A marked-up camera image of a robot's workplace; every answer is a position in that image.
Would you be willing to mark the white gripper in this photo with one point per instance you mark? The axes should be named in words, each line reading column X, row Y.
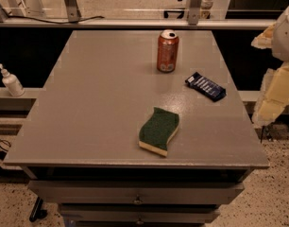
column 285, row 38

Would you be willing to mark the blue rxbar wrapper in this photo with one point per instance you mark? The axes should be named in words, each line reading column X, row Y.
column 206, row 87

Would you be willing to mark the orange soda can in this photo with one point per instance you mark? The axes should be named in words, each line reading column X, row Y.
column 168, row 46

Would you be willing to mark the green yellow sponge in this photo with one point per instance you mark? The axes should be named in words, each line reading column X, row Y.
column 158, row 130

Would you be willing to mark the grey lower drawer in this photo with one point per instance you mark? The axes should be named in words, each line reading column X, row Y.
column 138, row 214

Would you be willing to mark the grey drawer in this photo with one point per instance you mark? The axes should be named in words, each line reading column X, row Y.
column 138, row 214
column 137, row 193

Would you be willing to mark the grey upper drawer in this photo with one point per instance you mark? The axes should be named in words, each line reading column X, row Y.
column 137, row 193

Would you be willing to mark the white pump bottle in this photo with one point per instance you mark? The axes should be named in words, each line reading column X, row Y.
column 11, row 82

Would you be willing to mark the metal bracket right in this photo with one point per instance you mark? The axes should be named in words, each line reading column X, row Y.
column 193, row 7

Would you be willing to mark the metal bracket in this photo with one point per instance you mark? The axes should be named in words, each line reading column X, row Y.
column 73, row 12
column 193, row 7

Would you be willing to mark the metal bracket left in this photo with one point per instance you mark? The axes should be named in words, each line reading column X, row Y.
column 73, row 12

